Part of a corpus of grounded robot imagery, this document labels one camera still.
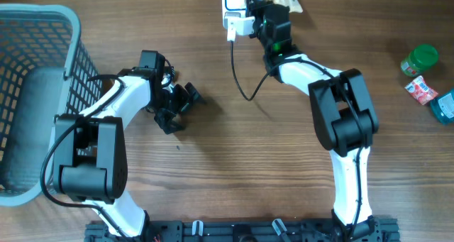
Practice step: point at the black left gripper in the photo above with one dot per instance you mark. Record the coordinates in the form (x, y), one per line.
(186, 102)

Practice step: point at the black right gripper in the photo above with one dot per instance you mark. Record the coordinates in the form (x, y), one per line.
(257, 8)

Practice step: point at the green lid jar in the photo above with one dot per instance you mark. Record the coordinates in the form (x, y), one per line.
(420, 59)

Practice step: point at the red white snack packet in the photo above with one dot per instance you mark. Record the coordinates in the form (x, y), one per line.
(421, 91)

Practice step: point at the blue mouthwash bottle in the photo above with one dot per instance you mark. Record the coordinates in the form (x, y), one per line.
(442, 107)

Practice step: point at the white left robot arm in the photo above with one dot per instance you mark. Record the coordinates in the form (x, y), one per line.
(89, 153)

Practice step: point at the grey plastic basket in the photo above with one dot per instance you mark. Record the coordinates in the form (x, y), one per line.
(45, 72)

